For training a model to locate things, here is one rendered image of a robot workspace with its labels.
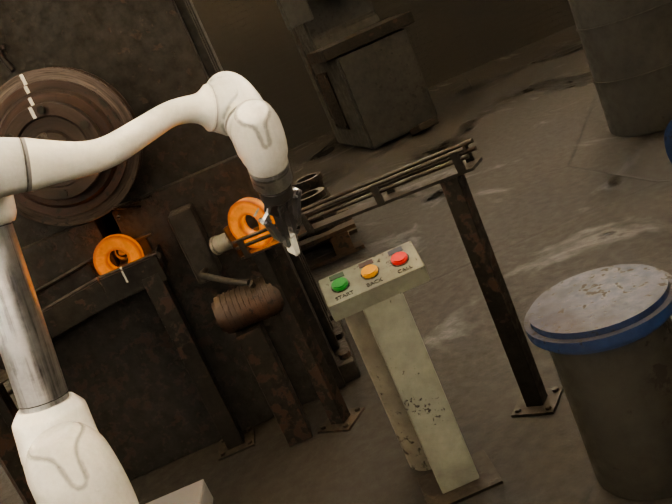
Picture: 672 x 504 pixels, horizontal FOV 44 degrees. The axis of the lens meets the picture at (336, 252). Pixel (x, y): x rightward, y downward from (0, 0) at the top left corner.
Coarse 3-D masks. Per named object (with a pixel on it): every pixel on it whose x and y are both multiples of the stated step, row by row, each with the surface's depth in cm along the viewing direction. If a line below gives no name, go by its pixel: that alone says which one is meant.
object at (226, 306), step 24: (240, 288) 250; (264, 288) 248; (216, 312) 249; (240, 312) 247; (264, 312) 248; (240, 336) 250; (264, 336) 251; (264, 360) 253; (264, 384) 255; (288, 384) 258; (288, 408) 258; (288, 432) 260
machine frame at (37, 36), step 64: (0, 0) 248; (64, 0) 250; (128, 0) 252; (0, 64) 252; (64, 64) 254; (128, 64) 257; (192, 64) 259; (192, 128) 264; (128, 192) 266; (192, 192) 263; (256, 192) 265; (64, 256) 263; (128, 320) 271; (192, 320) 273; (320, 320) 293; (128, 384) 276; (192, 384) 279; (256, 384) 281; (128, 448) 282; (192, 448) 284
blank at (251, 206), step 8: (240, 200) 241; (248, 200) 239; (256, 200) 240; (232, 208) 243; (240, 208) 241; (248, 208) 240; (256, 208) 239; (232, 216) 244; (240, 216) 242; (256, 216) 240; (272, 216) 240; (232, 224) 245; (240, 224) 244; (232, 232) 247; (240, 232) 245; (248, 232) 245; (264, 232) 241; (248, 240) 245; (264, 240) 242
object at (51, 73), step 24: (24, 72) 239; (48, 72) 240; (72, 72) 241; (0, 96) 240; (120, 120) 246; (120, 192) 251; (24, 216) 249; (48, 216) 250; (72, 216) 251; (96, 216) 252
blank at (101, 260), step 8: (104, 240) 256; (112, 240) 256; (120, 240) 256; (128, 240) 256; (96, 248) 256; (104, 248) 256; (112, 248) 256; (120, 248) 257; (128, 248) 257; (136, 248) 257; (96, 256) 257; (104, 256) 257; (128, 256) 257; (136, 256) 258; (96, 264) 258; (104, 264) 258; (112, 264) 260; (104, 272) 258
